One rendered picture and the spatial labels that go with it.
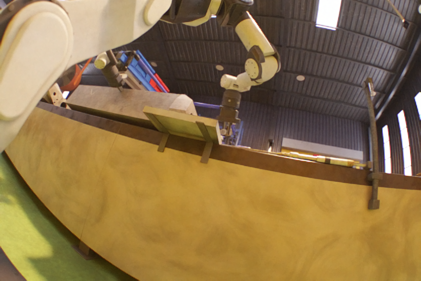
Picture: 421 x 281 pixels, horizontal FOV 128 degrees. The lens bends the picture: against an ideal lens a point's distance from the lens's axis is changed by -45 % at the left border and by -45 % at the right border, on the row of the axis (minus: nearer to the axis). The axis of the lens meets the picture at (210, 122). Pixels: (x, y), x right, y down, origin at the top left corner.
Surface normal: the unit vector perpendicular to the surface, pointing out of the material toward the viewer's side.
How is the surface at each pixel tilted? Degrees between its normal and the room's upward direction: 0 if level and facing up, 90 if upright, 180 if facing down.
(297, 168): 90
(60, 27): 90
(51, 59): 90
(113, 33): 110
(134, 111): 80
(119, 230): 90
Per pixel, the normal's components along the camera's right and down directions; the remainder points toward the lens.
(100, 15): 0.96, 0.24
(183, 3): 0.61, 0.68
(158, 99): -0.14, -0.60
